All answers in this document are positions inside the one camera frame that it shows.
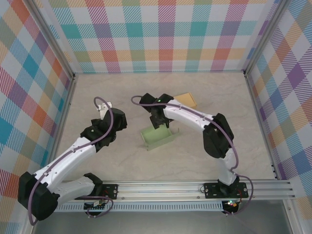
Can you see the green paper box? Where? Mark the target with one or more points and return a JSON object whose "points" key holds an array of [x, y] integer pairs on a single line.
{"points": [[158, 137]]}

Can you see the orange paper box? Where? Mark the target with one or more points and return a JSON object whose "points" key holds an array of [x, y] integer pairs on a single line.
{"points": [[186, 100]]}

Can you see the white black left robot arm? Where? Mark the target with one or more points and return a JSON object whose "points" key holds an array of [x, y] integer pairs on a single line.
{"points": [[68, 158]]}

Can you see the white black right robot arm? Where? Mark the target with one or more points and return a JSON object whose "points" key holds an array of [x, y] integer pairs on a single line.
{"points": [[187, 115]]}

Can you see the small left circuit board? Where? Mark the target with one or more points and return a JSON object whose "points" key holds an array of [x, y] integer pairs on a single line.
{"points": [[96, 207]]}

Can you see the small circuit board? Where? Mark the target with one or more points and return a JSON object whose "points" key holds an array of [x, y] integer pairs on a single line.
{"points": [[96, 207], [231, 204]]}

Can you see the grey metal panel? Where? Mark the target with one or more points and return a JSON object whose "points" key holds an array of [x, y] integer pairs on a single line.
{"points": [[158, 223]]}

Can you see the small right circuit board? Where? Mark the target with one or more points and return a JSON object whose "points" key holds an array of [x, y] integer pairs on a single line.
{"points": [[231, 204]]}

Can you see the aluminium side floor rail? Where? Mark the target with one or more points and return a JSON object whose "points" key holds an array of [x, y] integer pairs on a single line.
{"points": [[68, 97], [259, 109]]}

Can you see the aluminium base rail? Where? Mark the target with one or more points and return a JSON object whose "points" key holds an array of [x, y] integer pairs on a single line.
{"points": [[158, 190]]}

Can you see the aluminium frame post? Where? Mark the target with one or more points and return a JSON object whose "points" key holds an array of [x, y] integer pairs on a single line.
{"points": [[55, 39], [266, 36]]}

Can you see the aluminium front post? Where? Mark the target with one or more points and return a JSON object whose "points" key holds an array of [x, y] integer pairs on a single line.
{"points": [[26, 229], [293, 219]]}

